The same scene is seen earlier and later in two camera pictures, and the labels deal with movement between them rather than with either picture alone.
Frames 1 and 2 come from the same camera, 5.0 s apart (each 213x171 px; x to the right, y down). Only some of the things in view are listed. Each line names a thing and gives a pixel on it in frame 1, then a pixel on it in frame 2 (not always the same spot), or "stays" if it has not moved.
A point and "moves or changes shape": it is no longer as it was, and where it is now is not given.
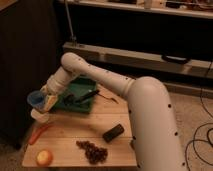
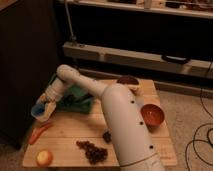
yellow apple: x=44 y=158 stays
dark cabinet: x=28 y=32 stays
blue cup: x=36 y=99 moves or changes shape
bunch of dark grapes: x=93 y=153 stays
